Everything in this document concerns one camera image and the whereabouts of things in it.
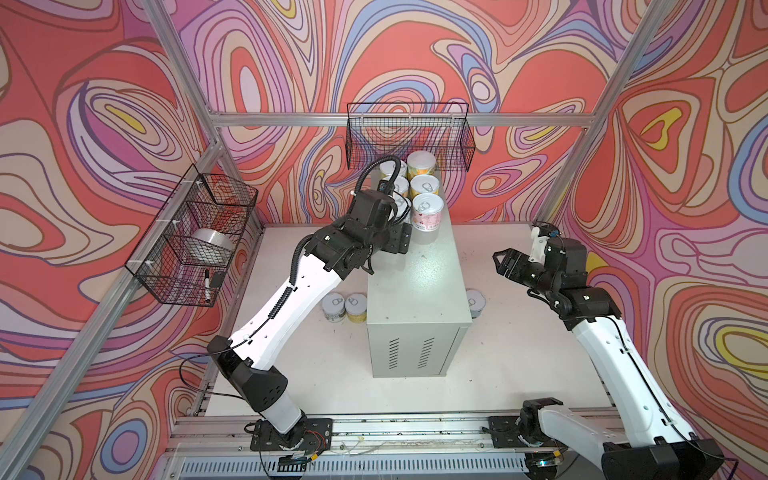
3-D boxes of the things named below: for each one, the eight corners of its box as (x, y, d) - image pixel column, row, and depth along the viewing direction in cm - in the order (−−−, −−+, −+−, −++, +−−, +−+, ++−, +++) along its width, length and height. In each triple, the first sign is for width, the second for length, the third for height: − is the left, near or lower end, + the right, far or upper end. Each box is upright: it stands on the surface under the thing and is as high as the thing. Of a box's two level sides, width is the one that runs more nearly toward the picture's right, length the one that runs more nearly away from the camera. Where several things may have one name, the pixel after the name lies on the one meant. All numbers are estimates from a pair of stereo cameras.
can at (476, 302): (469, 318, 95) (472, 310, 91) (464, 297, 100) (468, 288, 96) (483, 318, 95) (488, 310, 91) (478, 297, 100) (482, 288, 96)
